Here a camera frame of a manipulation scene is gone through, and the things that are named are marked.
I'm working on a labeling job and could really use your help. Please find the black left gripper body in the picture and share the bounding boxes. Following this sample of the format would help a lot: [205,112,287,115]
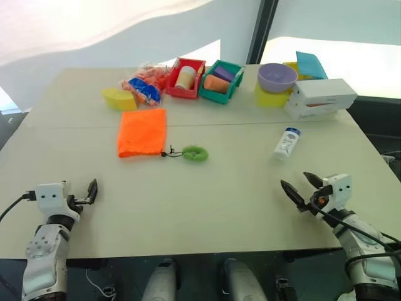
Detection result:
[66,194,95,215]

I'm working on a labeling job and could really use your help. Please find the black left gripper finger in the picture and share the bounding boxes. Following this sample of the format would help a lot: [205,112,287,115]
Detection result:
[87,178,99,205]

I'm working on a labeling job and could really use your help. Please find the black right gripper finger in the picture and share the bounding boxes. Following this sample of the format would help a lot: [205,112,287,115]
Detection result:
[280,179,306,213]
[303,171,322,191]

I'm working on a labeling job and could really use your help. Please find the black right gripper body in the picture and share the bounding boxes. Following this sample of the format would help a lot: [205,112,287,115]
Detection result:
[304,184,333,217]

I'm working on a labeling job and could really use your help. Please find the orange snack bag blue label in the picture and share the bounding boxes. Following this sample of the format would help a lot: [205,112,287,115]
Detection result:
[118,61,170,106]

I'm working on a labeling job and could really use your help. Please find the white lotion bottle blue cap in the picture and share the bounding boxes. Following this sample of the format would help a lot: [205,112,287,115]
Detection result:
[273,126,303,162]

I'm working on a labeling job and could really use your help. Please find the white cardboard box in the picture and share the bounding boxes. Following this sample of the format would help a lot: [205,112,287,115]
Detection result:
[284,78,359,121]

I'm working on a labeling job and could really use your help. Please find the yellow sponge block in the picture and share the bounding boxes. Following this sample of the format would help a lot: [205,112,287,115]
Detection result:
[100,87,139,112]

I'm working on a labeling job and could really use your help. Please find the grey rounded shape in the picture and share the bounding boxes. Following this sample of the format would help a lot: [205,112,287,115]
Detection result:
[146,258,182,301]
[220,258,268,301]

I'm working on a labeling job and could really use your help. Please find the purple plastic bowl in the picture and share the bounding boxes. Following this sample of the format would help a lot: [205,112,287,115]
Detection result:
[257,63,299,94]

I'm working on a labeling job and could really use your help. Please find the yellow plastic bin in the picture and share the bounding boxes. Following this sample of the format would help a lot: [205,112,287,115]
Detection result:
[282,61,315,81]

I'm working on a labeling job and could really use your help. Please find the green plastic bin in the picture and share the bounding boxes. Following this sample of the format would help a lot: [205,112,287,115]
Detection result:
[197,60,246,106]

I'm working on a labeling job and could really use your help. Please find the red plastic bin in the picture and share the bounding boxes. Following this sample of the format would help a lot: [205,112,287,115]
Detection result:
[165,56,207,100]

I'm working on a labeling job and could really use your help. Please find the orange cylinder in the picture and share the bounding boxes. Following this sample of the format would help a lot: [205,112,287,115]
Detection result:
[202,75,231,94]

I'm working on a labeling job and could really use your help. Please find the purple block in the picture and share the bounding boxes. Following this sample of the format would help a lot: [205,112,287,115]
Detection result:
[213,65,237,81]

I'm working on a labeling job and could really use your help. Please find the white cylindrical can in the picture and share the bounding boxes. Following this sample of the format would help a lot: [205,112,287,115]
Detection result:
[174,65,197,90]

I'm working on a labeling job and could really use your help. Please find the dark vertical pillar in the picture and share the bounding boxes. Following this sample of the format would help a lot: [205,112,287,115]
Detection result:
[245,0,277,65]

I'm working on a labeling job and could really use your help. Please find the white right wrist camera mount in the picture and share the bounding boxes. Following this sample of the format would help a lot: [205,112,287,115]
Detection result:
[321,172,352,211]

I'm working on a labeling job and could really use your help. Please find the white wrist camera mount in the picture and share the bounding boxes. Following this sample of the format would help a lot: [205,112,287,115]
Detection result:
[321,172,352,211]
[33,181,81,221]

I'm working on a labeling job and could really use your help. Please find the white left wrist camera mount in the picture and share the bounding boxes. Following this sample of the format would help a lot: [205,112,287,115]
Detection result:
[33,181,81,221]

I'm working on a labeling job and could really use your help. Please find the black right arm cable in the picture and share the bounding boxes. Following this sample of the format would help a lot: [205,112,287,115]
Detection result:
[308,194,401,278]

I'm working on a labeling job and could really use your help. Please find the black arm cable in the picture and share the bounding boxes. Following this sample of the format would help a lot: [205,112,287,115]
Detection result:
[0,190,36,222]
[308,194,401,278]

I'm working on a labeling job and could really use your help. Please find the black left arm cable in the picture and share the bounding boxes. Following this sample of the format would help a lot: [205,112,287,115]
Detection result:
[0,190,36,222]

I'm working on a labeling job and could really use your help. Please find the orange cloth pouch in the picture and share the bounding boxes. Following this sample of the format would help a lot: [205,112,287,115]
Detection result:
[117,108,167,159]

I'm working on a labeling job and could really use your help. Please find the thin white cable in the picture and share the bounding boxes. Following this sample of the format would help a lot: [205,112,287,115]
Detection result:
[85,267,114,299]

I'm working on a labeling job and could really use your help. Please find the thin black cable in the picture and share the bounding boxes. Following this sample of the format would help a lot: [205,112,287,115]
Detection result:
[160,144,186,158]

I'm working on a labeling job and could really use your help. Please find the green fuzzy ring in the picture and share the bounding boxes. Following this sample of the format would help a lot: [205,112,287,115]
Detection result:
[182,144,209,163]

